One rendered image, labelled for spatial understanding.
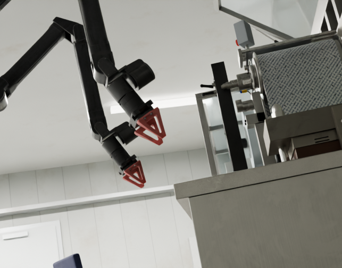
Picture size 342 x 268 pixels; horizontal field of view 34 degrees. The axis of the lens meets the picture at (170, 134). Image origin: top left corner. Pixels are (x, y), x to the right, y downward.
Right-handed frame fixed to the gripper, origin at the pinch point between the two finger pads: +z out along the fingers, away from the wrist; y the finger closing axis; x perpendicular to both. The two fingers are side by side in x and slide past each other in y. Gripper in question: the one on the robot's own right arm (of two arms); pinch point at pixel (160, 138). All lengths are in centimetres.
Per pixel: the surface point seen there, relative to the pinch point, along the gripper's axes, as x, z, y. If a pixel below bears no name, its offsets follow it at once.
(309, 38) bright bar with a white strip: -76, -2, 29
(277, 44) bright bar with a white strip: -67, -8, 33
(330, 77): -52, 15, 1
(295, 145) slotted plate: -22.4, 24.1, -11.7
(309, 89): -45.6, 14.1, 3.3
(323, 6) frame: -94, -10, 35
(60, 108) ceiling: -77, -180, 465
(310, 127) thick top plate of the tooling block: -27.8, 22.9, -13.9
